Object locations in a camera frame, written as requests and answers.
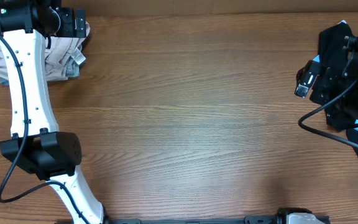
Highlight folded light blue jeans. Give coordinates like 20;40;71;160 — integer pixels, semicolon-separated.
0;58;80;86

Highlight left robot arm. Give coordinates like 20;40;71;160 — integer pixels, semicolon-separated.
0;1;109;223

